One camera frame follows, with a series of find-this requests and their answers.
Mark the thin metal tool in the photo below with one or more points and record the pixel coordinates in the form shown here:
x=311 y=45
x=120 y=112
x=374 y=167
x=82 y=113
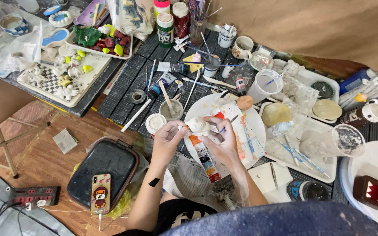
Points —
x=274 y=177

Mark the blue paintbrush on palette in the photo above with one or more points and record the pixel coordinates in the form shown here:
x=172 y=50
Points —
x=248 y=139

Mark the cream sculpting spatula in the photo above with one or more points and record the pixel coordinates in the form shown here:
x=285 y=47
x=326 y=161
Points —
x=218 y=82

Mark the white bear figurine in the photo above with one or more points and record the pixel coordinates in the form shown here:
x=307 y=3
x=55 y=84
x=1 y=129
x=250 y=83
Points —
x=290 y=68

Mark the heart-shaped blue dish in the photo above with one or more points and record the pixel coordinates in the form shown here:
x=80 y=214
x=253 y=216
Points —
x=55 y=37

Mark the small clear plastic bottle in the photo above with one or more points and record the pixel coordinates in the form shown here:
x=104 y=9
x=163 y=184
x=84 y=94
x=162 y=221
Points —
x=279 y=128

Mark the glass full of brushes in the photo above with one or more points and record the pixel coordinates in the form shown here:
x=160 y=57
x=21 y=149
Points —
x=198 y=26

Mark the neon pink paint bottle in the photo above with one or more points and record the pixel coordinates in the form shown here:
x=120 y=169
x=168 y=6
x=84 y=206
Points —
x=161 y=7

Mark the white jar with lid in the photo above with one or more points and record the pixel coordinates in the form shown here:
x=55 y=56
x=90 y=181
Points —
x=155 y=123

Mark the black tray with brown rim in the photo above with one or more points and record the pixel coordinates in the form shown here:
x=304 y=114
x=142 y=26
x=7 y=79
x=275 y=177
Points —
x=105 y=164

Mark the blue and white mug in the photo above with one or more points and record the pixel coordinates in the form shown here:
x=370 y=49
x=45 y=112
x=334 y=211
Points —
x=14 y=24

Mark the clear plastic cup with residue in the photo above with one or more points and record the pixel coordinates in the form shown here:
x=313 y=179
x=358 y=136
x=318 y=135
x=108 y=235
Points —
x=336 y=141

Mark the dark green round lid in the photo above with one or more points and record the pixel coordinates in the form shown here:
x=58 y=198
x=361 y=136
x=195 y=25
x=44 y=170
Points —
x=322 y=89

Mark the dark red power strip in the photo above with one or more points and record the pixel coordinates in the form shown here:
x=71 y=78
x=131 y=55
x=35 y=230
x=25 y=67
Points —
x=36 y=195

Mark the white paper sheet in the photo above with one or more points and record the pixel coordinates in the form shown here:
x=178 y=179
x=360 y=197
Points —
x=263 y=178

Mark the yellow plastic bag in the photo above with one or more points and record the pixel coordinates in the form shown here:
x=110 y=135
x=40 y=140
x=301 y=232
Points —
x=121 y=203

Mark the thin dark paintbrush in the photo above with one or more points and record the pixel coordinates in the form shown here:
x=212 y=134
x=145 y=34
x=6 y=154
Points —
x=232 y=119

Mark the person's left fingers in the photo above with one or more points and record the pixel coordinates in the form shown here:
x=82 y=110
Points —
x=177 y=126

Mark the person's right hand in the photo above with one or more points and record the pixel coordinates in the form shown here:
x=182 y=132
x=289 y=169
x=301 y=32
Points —
x=225 y=144

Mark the grey paint-smeared cup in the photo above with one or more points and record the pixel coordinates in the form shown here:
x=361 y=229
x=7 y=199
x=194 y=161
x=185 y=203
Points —
x=166 y=113

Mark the person's left hand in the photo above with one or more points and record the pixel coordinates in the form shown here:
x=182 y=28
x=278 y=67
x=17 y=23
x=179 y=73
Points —
x=166 y=141

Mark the white cup of paint tubes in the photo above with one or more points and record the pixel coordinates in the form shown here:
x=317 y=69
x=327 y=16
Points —
x=226 y=37

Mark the paint-stained plastic bag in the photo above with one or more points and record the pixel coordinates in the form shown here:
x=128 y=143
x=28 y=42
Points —
x=133 y=16

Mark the yellow and pink figurine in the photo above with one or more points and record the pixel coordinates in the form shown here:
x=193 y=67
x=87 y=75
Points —
x=194 y=62

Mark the green paint bottle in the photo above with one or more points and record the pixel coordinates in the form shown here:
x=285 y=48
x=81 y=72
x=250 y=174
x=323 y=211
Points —
x=165 y=31

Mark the yellowish clay lump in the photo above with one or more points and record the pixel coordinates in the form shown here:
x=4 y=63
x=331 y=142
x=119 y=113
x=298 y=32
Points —
x=276 y=114

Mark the red paint bottle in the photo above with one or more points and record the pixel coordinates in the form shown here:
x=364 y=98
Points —
x=180 y=19

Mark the folded newspaper piece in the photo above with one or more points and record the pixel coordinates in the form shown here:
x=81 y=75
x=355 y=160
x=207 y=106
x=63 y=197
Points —
x=65 y=141

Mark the white scalloped blue dish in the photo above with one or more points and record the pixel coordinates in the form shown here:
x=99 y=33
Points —
x=60 y=19

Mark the white printed mug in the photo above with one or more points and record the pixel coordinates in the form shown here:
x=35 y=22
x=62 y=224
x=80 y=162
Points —
x=241 y=48

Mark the long white marker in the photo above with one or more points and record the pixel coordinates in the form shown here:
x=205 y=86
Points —
x=135 y=115

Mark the white clay figurine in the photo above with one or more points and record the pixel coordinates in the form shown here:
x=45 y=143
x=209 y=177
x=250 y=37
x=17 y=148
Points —
x=198 y=126

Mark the white tray of coloured clay pieces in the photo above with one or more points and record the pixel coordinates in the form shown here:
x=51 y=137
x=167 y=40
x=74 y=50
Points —
x=100 y=41

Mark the blue-striped paintbrush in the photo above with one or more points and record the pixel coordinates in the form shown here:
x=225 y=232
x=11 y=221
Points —
x=312 y=163
x=295 y=155

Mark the brown clay egg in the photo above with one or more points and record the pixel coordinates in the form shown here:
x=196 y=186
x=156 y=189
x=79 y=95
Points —
x=244 y=102

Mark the brown cloth sheet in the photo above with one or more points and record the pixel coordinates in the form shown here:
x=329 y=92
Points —
x=307 y=29

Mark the brown paint bottle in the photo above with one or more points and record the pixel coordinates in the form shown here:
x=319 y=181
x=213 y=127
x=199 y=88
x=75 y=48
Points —
x=363 y=115

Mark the small blue-striped water cup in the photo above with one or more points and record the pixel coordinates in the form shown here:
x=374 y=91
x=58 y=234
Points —
x=211 y=67

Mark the spread newspaper sheet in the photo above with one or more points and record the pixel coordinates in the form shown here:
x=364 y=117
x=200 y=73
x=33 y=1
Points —
x=189 y=177

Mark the phone with cartoon case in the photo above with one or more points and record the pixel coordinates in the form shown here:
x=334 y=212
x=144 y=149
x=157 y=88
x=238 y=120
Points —
x=100 y=195

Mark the crumpled clear plastic wrap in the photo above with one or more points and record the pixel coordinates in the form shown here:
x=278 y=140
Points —
x=299 y=95

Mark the paint-stained paper sheet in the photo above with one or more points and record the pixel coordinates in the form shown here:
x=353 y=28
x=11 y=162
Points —
x=238 y=137

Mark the wooden frame stand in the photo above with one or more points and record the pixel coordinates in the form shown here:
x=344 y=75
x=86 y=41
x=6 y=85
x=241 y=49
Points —
x=7 y=147

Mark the blue plastic bottle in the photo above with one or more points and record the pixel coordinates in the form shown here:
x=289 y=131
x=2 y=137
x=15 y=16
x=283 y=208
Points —
x=353 y=80

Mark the large round white plate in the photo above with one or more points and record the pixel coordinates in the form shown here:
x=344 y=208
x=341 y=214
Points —
x=376 y=164

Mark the brown toothed monster figurine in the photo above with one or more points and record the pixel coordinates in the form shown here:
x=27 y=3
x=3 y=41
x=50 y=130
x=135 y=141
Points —
x=374 y=193

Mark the person's blue denim leg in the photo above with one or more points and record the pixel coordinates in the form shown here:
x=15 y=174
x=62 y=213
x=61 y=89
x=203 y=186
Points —
x=274 y=219

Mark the purple tray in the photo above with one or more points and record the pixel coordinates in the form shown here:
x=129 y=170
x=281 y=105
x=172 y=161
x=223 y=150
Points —
x=85 y=14

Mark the white tray with bear figurine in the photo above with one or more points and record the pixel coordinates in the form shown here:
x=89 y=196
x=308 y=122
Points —
x=320 y=77

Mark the dark paint jar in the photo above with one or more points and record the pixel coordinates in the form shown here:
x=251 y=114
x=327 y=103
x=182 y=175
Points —
x=307 y=190

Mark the checkered tray of white figurines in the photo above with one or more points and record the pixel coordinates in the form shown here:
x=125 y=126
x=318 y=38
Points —
x=64 y=78

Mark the long white paintbrush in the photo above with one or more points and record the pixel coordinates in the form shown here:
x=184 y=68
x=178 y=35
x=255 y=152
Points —
x=191 y=90

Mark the grey tape roll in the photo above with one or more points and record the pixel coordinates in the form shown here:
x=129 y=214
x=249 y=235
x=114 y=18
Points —
x=138 y=96

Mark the small glass bowl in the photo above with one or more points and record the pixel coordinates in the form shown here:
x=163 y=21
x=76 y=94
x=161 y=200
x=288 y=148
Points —
x=261 y=60

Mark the clear plastic water cup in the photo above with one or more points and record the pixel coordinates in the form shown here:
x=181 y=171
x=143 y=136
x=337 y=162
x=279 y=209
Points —
x=263 y=87

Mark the black paint tube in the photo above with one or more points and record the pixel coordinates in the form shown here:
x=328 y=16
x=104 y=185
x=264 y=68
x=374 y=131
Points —
x=172 y=67

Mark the slim blue paintbrush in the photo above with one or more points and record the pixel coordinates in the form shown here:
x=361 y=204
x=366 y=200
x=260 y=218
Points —
x=151 y=75

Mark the round beige disc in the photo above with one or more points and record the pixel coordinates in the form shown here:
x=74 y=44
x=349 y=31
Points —
x=326 y=109

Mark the light blue paintbrush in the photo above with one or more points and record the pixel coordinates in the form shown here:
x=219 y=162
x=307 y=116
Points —
x=197 y=82

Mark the round white palette plate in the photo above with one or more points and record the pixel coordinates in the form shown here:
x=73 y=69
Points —
x=202 y=105

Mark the blue and white paint tube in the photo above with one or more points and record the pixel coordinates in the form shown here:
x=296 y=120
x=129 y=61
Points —
x=162 y=83

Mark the large white plastic tray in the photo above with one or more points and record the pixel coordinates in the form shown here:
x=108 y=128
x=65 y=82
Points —
x=307 y=170

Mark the flat wooden stick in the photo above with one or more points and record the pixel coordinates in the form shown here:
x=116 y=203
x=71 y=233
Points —
x=166 y=93

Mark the bundle of white markers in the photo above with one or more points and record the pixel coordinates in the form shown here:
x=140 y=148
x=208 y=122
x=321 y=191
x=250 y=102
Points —
x=369 y=90

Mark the person's black clothing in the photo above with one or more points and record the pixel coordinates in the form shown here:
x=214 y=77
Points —
x=182 y=214

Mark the heap of clear plastic bags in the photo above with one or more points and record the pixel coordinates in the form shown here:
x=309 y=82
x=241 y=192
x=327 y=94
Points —
x=11 y=52

